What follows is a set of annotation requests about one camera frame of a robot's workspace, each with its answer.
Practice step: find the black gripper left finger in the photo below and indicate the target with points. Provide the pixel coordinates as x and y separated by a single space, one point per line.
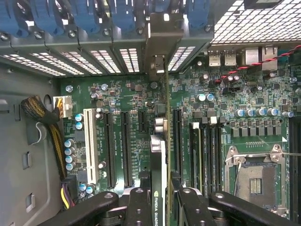
138 209

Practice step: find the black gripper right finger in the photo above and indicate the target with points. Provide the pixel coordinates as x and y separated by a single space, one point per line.
192 209

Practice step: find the black RAM slot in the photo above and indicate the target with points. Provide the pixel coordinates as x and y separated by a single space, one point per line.
213 160
298 164
292 164
206 160
220 160

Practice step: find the long black expansion slot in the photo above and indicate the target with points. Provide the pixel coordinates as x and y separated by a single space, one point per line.
109 150
126 150
177 141

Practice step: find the CPU socket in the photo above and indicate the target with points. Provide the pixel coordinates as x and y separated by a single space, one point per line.
256 179

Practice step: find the white expansion slot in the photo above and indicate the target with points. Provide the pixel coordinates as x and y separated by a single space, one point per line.
90 146

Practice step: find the short black expansion slot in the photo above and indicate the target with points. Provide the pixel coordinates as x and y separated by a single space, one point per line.
142 121

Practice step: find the green motherboard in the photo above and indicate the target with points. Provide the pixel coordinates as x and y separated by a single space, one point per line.
131 99

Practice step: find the thin metal locking lever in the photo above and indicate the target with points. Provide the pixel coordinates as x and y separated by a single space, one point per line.
291 154

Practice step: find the white power connector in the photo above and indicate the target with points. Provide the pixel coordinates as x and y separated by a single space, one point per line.
67 106

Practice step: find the open black PC case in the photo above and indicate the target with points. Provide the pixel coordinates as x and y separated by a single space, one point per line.
23 141

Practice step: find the perforated metal slot cover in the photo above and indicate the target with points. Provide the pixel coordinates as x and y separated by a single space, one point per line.
105 61
58 63
35 66
181 58
129 60
82 62

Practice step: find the metal USB port block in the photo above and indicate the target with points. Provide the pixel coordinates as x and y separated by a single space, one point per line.
230 58
214 58

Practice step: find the wide metal port block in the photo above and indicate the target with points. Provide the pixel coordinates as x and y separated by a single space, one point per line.
251 56

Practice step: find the metal ethernet port block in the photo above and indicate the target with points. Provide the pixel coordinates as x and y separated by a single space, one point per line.
269 58

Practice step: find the blue card retention clip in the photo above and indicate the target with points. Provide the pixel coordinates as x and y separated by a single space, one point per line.
85 15
198 13
122 14
44 16

